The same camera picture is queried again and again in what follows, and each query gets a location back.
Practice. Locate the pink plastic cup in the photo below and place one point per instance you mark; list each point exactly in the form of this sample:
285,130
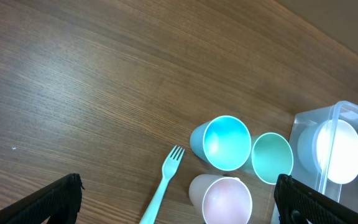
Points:
220,199

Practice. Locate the clear plastic container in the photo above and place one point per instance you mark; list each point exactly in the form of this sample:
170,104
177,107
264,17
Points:
345,194

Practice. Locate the white plastic bowl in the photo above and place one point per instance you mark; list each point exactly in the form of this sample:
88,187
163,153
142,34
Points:
323,144

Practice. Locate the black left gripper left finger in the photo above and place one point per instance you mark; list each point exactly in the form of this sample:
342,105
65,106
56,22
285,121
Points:
59,202

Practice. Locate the green plastic cup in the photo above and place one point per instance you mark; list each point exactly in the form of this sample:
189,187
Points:
270,156

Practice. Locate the blue plastic cup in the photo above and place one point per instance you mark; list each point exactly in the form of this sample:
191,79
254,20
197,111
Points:
224,142

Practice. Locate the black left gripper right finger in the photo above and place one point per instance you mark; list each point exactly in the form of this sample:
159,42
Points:
299,204

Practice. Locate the green plastic fork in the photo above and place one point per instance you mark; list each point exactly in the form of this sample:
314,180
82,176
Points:
169,169

